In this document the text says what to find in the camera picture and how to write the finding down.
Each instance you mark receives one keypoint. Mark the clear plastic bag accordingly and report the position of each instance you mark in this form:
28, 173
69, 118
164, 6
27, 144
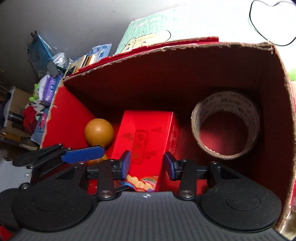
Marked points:
60, 59

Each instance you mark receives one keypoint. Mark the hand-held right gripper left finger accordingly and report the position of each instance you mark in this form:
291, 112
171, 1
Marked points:
126, 165

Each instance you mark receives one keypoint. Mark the brown cardboard carton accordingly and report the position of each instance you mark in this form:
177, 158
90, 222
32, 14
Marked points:
19, 102

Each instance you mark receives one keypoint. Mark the blue plastic package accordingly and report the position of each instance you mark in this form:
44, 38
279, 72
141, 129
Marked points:
40, 55

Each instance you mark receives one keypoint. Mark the brown packing tape roll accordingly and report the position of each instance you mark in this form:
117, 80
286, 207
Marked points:
198, 120

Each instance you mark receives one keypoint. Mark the blue checkered cloth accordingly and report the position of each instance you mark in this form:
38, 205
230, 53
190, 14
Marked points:
101, 49

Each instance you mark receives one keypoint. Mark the green alien plush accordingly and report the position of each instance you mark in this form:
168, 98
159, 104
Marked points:
35, 93

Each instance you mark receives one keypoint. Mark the large red cardboard box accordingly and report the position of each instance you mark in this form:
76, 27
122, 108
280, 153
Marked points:
161, 76

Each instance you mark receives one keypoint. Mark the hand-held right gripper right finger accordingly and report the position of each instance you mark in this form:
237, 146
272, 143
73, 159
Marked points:
170, 167

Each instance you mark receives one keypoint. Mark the red white fabric toy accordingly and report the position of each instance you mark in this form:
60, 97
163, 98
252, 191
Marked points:
30, 118

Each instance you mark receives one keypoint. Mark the small dark rectangular mirror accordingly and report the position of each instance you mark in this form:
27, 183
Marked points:
52, 68

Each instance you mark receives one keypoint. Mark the purple tissue pack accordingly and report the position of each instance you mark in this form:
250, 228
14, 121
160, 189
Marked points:
49, 89

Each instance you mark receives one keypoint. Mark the small red gift box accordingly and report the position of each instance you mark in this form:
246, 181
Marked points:
148, 129

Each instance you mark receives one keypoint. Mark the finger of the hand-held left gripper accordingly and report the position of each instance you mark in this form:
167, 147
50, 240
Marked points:
83, 154

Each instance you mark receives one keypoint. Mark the yellow red cover book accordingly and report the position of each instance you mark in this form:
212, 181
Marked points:
81, 62

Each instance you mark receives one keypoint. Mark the brown wooden gourd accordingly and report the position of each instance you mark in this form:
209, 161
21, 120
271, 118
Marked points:
99, 132

